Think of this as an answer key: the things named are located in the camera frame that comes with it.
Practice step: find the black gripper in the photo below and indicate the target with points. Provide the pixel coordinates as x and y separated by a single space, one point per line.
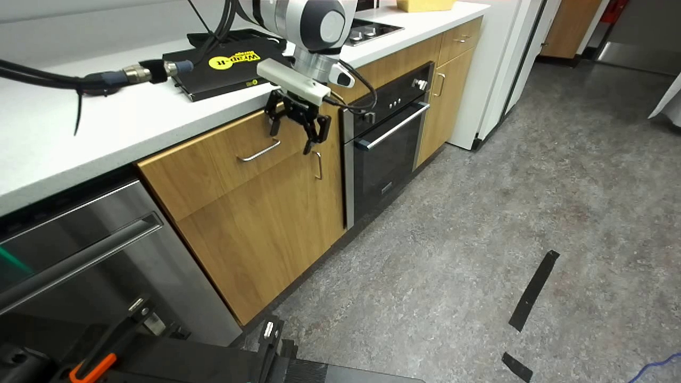
299 106

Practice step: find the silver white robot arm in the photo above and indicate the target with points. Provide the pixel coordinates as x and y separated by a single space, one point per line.
311 23

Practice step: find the black built-in oven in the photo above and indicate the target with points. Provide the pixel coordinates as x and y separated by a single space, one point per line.
386 162

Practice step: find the yellow black box device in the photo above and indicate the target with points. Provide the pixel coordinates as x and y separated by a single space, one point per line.
212 66

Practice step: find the wooden cabinet door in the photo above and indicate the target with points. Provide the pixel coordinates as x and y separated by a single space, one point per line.
262 241

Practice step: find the black stovetop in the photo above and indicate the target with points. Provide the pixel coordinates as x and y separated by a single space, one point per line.
369 32

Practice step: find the silver oven knob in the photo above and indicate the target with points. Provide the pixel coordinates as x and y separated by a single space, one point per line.
419 84

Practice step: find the narrow wooden cabinet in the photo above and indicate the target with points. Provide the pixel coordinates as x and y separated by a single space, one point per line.
449 106

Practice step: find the yellow box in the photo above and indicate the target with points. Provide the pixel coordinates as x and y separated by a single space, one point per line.
423 5

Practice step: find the white refrigerator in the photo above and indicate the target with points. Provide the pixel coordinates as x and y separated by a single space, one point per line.
497 71

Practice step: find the stainless steel dishwasher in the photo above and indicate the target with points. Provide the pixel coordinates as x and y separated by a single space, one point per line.
134 277

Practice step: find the long black tape strip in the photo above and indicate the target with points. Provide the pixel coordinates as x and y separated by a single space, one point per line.
533 290

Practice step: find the orange and black clamp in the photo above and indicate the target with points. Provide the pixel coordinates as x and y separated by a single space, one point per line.
107 346

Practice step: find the distant wooden cabinet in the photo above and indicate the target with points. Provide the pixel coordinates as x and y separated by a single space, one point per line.
570 27

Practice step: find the short black tape piece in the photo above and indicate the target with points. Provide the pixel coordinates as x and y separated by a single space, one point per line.
518 366

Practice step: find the distant grey appliance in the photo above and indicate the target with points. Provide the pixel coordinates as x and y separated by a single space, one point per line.
645 35

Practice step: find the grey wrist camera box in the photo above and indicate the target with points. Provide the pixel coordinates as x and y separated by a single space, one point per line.
291 78

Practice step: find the black camera stand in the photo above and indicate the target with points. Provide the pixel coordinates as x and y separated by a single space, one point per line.
235 365

